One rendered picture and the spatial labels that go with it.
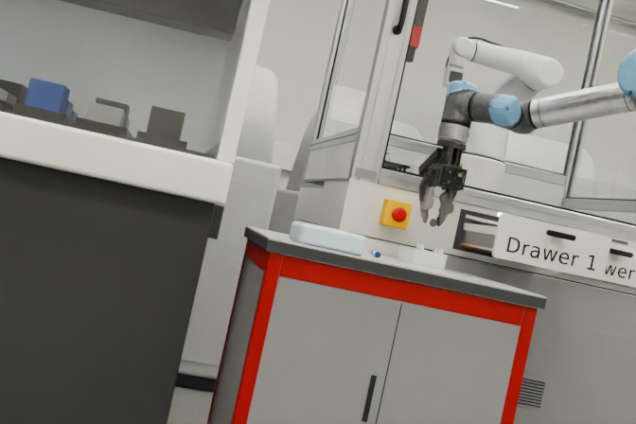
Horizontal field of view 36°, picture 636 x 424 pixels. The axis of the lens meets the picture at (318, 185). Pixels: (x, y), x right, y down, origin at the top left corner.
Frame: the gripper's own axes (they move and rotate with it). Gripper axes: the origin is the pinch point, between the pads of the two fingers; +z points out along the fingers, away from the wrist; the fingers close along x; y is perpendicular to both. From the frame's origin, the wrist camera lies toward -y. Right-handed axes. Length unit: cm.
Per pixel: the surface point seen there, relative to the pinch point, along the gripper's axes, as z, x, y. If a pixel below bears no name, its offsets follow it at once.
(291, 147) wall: -32, 51, -326
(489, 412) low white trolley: 39, 5, 40
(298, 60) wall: -83, 45, -331
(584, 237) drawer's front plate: -3.6, 32.7, 18.6
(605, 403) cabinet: 40, 69, -10
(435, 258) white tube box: 9.5, 0.5, 6.4
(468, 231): 0.7, 17.3, -13.2
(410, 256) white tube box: 10.4, -4.9, 3.1
